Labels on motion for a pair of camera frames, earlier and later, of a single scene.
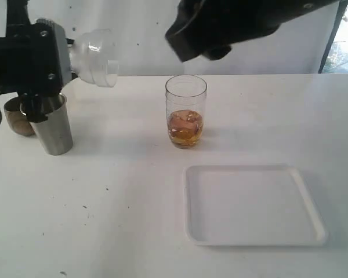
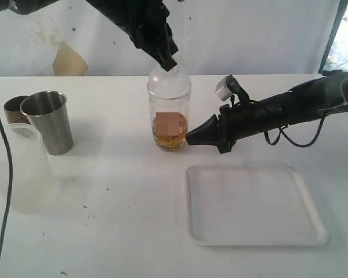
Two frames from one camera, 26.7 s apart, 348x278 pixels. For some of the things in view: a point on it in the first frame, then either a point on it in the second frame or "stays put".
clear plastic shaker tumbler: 185,99 → 169,117
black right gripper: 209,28 → 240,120
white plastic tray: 249,205 stays put
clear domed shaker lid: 94,58 → 173,84
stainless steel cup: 55,133 stays put
